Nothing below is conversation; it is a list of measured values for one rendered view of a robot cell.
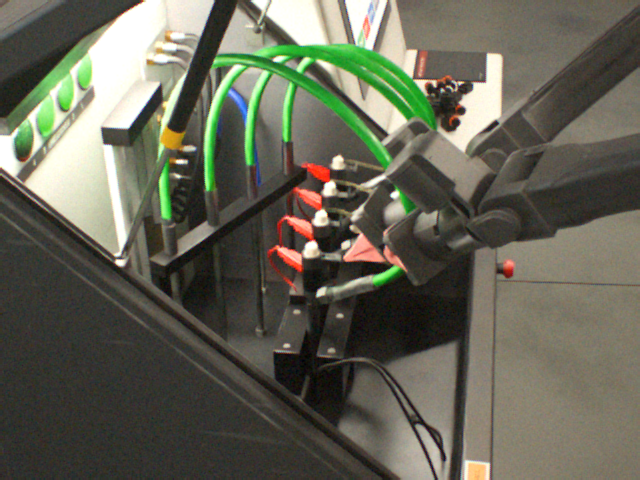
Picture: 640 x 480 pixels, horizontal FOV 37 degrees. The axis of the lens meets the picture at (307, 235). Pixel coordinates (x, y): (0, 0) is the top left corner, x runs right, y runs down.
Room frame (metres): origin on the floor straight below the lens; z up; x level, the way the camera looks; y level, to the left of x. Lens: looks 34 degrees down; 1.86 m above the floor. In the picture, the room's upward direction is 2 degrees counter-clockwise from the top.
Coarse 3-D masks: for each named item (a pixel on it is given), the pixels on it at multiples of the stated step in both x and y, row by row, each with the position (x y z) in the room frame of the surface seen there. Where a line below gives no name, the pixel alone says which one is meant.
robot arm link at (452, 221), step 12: (444, 204) 0.77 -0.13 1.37; (456, 204) 0.77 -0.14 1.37; (444, 216) 0.79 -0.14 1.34; (456, 216) 0.77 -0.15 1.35; (468, 216) 0.76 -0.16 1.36; (444, 228) 0.79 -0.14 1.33; (456, 228) 0.77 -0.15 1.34; (468, 228) 0.76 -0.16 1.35; (444, 240) 0.79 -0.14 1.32; (456, 240) 0.77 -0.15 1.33; (468, 240) 0.76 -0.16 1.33; (480, 240) 0.75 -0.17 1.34
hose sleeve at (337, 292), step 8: (360, 280) 0.92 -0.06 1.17; (368, 280) 0.91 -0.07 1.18; (328, 288) 0.95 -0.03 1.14; (336, 288) 0.94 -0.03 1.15; (344, 288) 0.93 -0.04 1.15; (352, 288) 0.92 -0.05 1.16; (360, 288) 0.91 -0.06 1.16; (368, 288) 0.91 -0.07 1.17; (376, 288) 0.90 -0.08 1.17; (328, 296) 0.94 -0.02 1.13; (336, 296) 0.93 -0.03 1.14; (344, 296) 0.93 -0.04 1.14
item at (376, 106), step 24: (264, 0) 1.42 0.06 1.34; (288, 0) 1.42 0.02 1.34; (312, 0) 1.41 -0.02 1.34; (336, 0) 1.53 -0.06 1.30; (288, 24) 1.42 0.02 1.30; (312, 24) 1.41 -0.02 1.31; (336, 24) 1.49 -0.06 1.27; (384, 48) 1.83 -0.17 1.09; (336, 72) 1.42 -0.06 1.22; (360, 96) 1.52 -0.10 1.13; (384, 120) 1.66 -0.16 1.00
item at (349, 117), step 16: (224, 64) 1.02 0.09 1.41; (240, 64) 1.01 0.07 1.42; (256, 64) 0.99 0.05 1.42; (272, 64) 0.98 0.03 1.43; (288, 80) 0.97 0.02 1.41; (304, 80) 0.96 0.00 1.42; (176, 96) 1.06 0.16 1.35; (320, 96) 0.94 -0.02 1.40; (336, 112) 0.93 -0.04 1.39; (352, 112) 0.93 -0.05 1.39; (352, 128) 0.92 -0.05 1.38; (368, 128) 0.92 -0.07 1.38; (160, 144) 1.08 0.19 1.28; (368, 144) 0.91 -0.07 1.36; (384, 160) 0.90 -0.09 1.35; (160, 192) 1.09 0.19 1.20; (400, 192) 0.89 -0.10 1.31; (384, 272) 0.90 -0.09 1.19; (400, 272) 0.89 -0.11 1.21
